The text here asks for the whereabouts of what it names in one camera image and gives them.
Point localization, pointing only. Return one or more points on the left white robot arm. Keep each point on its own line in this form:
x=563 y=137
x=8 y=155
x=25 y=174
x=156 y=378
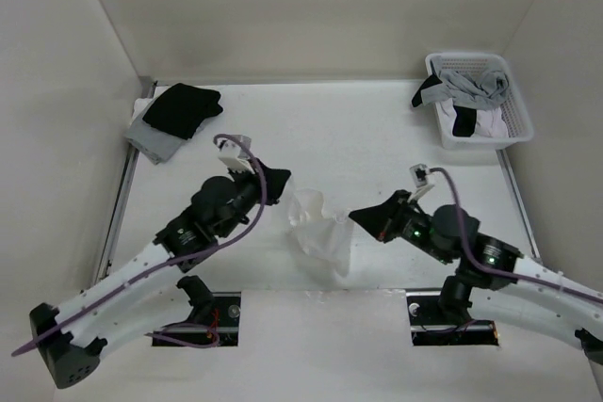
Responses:
x=156 y=288

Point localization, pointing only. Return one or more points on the crumpled grey tank top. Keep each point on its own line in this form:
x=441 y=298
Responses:
x=487 y=92

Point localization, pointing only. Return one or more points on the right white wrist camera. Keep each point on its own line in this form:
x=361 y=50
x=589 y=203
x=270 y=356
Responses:
x=421 y=175

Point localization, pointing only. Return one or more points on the white garment in basket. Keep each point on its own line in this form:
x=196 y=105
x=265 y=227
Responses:
x=490 y=124

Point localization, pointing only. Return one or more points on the white tank top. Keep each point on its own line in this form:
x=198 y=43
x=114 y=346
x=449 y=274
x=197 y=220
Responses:
x=321 y=231

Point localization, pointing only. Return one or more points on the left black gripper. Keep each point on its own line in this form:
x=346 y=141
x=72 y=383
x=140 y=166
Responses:
x=275 y=182

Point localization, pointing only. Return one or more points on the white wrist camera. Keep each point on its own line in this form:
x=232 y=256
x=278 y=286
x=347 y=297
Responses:
x=233 y=157
x=421 y=175

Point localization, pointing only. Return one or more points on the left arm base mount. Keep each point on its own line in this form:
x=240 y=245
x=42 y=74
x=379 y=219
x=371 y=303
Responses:
x=213 y=319

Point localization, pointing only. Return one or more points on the folded grey tank top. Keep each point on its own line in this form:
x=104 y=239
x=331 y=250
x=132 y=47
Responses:
x=157 y=146

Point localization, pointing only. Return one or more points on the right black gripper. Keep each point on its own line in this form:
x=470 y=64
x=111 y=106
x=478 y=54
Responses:
x=382 y=219

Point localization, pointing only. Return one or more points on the metal table rail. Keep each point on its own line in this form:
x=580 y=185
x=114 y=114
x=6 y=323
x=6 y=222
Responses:
x=104 y=255
x=505 y=164

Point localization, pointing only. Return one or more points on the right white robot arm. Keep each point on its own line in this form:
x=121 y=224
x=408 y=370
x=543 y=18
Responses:
x=492 y=280

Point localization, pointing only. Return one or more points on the folded black tank top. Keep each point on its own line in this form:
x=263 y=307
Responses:
x=181 y=110

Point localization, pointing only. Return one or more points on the crumpled black tank top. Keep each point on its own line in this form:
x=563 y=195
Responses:
x=461 y=121

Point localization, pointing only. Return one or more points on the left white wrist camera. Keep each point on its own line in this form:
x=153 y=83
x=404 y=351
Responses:
x=233 y=157

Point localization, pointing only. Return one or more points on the white plastic laundry basket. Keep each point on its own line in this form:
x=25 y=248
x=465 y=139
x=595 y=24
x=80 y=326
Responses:
x=513 y=111

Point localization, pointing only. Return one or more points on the left metal table rail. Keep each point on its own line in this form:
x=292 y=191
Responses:
x=104 y=255

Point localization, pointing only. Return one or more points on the right metal table rail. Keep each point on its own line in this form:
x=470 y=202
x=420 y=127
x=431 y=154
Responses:
x=505 y=164

